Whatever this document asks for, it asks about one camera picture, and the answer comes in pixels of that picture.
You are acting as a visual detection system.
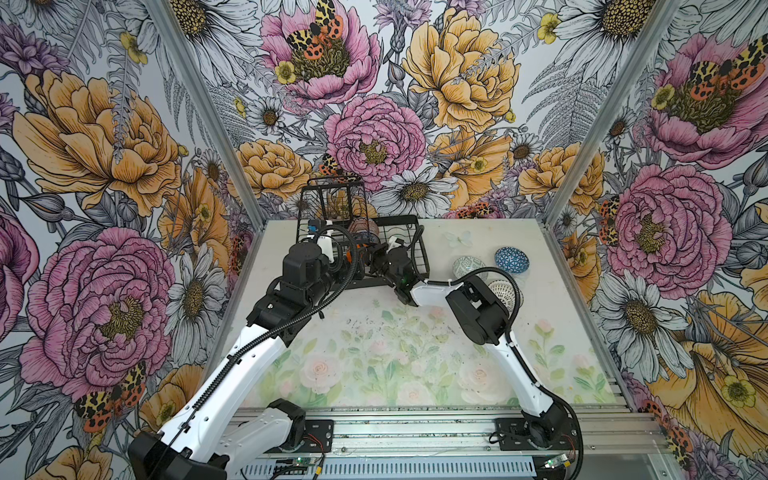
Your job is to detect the left aluminium corner post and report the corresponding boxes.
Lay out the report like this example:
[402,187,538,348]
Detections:
[147,1,266,233]

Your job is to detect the green patterned ceramic bowl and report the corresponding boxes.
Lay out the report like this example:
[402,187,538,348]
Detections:
[452,255,486,279]

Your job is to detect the red patterned ceramic bowl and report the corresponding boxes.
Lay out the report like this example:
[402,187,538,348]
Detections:
[348,217,379,236]

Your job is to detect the black wire dish rack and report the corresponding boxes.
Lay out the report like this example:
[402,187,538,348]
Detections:
[292,174,429,289]

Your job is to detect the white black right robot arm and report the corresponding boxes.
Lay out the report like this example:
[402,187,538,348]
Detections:
[366,244,583,453]

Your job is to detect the dark blue patterned bowl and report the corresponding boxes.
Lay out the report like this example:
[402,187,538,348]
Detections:
[494,246,530,275]

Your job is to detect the green circuit board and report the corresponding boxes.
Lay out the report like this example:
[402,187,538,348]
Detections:
[275,457,321,469]

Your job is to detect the white brown lattice bowl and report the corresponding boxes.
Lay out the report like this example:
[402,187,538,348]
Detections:
[488,279,524,312]

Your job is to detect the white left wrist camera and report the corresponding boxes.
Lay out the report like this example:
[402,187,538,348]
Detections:
[307,221,336,263]

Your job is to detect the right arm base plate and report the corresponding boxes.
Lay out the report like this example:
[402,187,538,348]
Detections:
[489,417,577,451]

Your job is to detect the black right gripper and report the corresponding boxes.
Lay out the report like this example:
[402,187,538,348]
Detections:
[356,242,399,288]

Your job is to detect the right aluminium corner post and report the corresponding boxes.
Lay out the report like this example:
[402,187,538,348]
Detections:
[542,0,681,228]

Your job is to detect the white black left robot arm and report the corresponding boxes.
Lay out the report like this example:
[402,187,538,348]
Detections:
[129,230,359,479]

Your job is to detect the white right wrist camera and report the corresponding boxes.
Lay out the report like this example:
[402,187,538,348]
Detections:
[387,236,405,250]

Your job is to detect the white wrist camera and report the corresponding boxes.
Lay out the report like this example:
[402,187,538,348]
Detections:
[387,236,405,250]
[307,221,336,263]

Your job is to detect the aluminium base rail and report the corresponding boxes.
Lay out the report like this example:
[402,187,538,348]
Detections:
[228,406,683,479]

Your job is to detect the aluminium corner post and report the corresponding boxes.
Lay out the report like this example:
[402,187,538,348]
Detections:
[147,1,266,233]
[542,0,681,228]

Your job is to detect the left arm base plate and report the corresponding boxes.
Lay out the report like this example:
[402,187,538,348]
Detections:
[298,419,335,454]

